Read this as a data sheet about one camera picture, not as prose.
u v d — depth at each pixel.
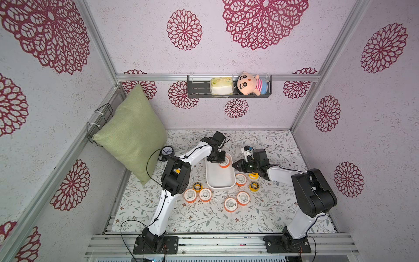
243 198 0.87
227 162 0.97
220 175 0.97
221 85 0.90
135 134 0.81
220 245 0.76
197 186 0.92
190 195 0.88
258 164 0.76
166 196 0.61
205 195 0.88
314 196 0.48
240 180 0.93
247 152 0.88
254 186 0.92
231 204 0.85
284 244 0.67
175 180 0.59
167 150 1.06
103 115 0.79
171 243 0.75
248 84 0.85
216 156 0.86
